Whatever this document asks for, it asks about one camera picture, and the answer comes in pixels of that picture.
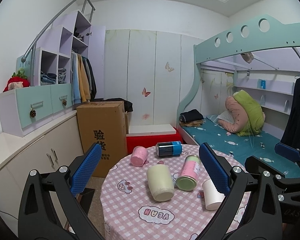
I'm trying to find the pale green cup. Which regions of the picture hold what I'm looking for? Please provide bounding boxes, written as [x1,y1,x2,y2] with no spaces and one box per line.
[147,164,174,202]

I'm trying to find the white paper cup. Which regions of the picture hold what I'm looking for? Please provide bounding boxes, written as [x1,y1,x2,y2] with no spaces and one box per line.
[202,179,225,211]

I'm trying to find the pink cup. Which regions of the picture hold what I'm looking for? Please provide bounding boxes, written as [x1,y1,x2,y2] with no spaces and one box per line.
[130,146,148,167]

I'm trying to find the black hanging garment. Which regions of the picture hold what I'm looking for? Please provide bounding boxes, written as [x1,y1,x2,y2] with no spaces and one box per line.
[281,77,300,149]

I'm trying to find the green pillow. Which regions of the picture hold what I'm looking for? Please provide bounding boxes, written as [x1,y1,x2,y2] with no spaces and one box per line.
[234,90,265,137]

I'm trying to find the pink curved pillow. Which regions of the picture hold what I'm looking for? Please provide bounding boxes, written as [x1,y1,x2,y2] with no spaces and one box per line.
[217,96,248,134]

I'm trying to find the white low cabinet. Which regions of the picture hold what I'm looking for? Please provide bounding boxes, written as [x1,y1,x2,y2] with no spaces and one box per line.
[0,111,83,234]

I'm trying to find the small blue box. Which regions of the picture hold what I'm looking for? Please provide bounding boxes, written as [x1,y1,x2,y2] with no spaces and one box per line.
[258,79,266,89]

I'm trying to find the pink green tin can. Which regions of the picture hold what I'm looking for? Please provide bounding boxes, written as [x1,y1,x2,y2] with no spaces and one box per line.
[176,154,201,191]

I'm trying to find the pink checkered tablecloth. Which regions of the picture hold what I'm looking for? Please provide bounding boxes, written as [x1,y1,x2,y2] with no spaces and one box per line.
[101,144,215,239]

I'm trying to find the brown cardboard box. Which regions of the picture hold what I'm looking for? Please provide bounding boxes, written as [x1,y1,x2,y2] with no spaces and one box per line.
[76,101,127,178]

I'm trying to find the teal drawer unit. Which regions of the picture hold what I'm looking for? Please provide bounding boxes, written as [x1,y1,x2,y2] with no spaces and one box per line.
[0,83,72,137]

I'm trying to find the folded dark clothes pile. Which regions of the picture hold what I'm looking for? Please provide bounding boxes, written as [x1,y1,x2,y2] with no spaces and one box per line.
[179,109,204,127]

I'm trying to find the round clip lamp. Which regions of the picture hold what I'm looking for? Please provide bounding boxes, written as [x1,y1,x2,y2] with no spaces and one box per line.
[241,52,254,64]

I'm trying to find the black blue can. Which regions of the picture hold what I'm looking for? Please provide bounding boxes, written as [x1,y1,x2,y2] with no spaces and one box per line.
[155,141,183,158]

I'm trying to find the red storage box white lid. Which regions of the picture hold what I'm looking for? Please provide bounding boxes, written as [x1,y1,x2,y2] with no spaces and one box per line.
[126,124,183,154]

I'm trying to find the hanging clothes row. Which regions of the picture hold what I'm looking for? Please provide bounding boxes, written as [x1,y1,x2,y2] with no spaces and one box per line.
[70,51,97,105]

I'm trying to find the red strawberry plush toy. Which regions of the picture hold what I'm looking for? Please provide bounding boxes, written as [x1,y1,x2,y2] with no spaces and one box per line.
[3,68,30,92]

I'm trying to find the lilac stair shelf unit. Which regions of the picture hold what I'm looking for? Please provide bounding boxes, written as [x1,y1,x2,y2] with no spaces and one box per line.
[16,10,106,99]

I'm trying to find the white wardrobe doors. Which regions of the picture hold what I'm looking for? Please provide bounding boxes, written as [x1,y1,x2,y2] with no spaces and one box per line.
[104,30,202,126]

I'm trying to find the grey metal handrail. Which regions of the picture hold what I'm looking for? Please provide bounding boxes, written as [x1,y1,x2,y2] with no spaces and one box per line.
[21,0,96,63]

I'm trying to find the teal bunk bed frame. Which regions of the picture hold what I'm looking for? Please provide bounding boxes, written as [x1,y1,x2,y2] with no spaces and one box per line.
[177,15,300,140]

